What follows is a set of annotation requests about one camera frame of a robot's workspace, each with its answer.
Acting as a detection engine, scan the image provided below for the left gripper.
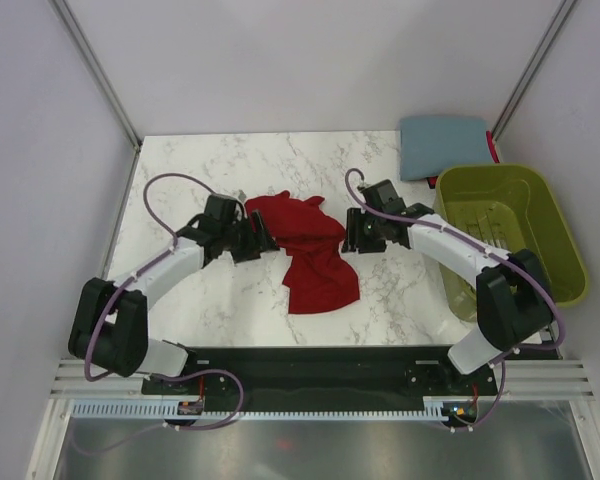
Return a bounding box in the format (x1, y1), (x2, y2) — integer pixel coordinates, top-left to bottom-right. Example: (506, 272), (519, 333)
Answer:
(221, 211), (280, 265)

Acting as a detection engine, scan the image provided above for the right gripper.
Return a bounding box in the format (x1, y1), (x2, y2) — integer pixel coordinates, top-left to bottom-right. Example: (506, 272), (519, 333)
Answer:
(342, 207), (387, 253)

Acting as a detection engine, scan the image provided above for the red t-shirt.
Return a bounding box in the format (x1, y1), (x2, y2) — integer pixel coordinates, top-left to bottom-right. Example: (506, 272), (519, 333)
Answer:
(246, 190), (360, 315)

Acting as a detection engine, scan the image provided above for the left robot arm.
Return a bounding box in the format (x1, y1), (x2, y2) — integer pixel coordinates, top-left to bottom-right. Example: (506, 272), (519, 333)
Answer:
(68, 194), (279, 393)

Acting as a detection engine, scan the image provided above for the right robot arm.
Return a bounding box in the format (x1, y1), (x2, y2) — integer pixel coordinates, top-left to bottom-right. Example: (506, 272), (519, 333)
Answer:
(342, 169), (558, 394)

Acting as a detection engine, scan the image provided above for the folded blue t-shirt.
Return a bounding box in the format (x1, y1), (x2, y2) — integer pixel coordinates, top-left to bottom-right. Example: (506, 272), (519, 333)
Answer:
(399, 115), (493, 181)

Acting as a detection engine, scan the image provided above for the olive green plastic basket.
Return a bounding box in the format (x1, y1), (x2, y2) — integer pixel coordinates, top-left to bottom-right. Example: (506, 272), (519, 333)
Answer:
(434, 164), (589, 308)

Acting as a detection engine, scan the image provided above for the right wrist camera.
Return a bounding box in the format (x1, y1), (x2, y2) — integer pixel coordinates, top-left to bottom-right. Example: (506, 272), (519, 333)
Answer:
(361, 180), (406, 215)

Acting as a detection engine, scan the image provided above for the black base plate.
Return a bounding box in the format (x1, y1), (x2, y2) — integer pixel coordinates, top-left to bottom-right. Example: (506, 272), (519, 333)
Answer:
(142, 346), (497, 411)

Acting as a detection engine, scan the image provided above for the white slotted cable duct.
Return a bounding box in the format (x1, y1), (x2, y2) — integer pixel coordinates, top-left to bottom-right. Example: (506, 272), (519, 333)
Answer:
(71, 397), (479, 421)

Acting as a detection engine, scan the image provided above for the aluminium rail profile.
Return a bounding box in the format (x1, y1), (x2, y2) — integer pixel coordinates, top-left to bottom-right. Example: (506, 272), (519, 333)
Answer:
(50, 359), (144, 399)

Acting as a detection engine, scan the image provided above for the left aluminium frame post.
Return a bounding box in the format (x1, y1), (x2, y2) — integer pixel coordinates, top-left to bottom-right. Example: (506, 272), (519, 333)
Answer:
(49, 0), (142, 152)

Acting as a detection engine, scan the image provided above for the aluminium frame post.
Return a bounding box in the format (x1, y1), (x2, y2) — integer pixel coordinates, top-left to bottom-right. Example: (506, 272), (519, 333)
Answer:
(491, 0), (580, 142)
(49, 0), (142, 152)

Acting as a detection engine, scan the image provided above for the right aluminium frame post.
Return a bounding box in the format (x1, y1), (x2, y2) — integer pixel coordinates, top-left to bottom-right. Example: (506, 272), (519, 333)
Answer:
(491, 0), (580, 142)

